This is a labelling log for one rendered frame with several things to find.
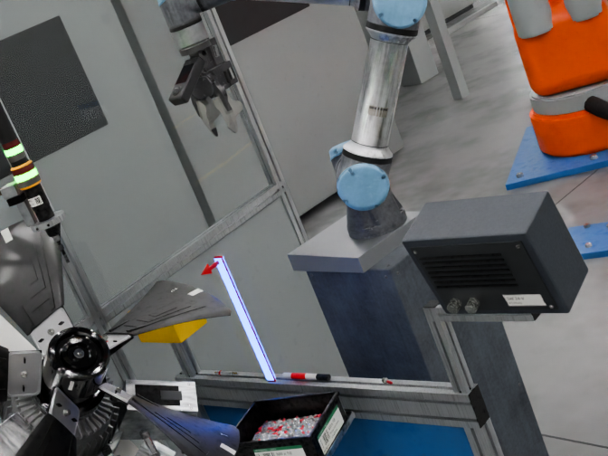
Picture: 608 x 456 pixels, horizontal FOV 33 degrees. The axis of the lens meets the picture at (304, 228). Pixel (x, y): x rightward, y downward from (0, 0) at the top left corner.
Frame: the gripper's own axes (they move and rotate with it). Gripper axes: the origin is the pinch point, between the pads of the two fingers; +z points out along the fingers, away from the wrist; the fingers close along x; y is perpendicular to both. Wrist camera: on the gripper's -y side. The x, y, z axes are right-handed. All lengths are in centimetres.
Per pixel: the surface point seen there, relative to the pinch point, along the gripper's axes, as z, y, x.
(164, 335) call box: 42, -20, 27
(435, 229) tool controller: 19, -19, -64
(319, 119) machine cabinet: 92, 309, 257
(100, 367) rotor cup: 24, -59, -9
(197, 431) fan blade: 43, -52, -18
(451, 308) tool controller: 35, -20, -62
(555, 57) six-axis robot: 85, 322, 95
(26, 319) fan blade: 14, -58, 11
